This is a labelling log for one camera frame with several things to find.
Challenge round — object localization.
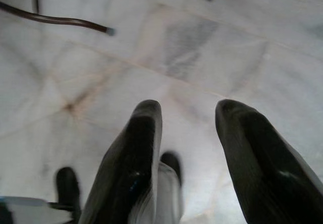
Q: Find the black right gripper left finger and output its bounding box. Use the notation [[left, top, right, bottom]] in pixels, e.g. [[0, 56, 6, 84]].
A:
[[78, 99, 163, 224]]

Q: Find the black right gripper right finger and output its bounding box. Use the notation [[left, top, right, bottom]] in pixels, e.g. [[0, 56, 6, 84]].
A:
[[215, 99, 323, 224]]

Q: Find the dark brown curved chair leg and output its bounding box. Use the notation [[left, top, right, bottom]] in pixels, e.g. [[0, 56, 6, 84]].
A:
[[0, 1, 116, 36]]

